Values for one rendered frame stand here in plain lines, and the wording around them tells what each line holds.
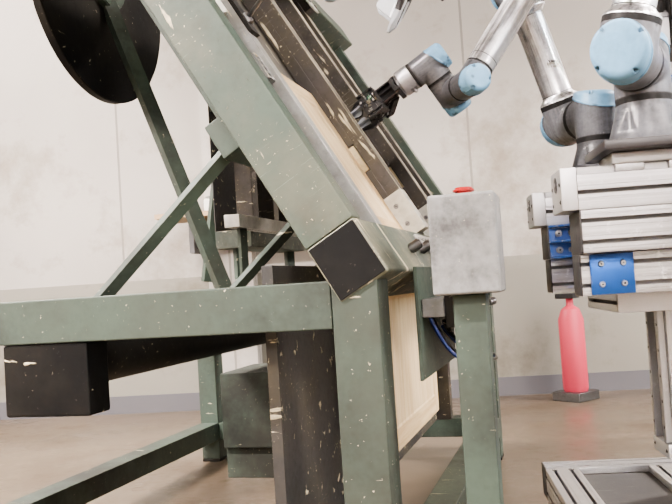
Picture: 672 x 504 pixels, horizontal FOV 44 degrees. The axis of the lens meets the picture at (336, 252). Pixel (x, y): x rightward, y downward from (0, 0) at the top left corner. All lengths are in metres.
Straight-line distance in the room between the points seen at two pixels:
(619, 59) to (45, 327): 1.26
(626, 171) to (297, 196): 0.69
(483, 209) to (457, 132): 4.11
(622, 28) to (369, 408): 0.87
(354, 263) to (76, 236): 4.63
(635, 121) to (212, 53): 0.87
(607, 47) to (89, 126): 4.75
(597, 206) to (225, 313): 0.79
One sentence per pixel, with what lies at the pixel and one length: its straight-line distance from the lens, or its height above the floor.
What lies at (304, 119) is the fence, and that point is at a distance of 1.84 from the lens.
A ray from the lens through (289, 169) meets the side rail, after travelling 1.56.
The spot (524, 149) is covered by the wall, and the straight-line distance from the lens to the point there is 5.59.
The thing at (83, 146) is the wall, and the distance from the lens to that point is 6.08.
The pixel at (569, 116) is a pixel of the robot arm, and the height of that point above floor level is 1.20.
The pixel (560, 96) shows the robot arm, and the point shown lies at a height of 1.27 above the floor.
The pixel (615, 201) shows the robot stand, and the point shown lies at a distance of 1.80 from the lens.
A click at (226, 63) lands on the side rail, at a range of 1.65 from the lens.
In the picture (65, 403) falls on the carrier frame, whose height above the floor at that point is 0.58.
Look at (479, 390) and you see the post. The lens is 1.52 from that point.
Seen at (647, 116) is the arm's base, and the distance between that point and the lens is 1.84.
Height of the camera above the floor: 0.78
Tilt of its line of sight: 2 degrees up
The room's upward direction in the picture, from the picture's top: 4 degrees counter-clockwise
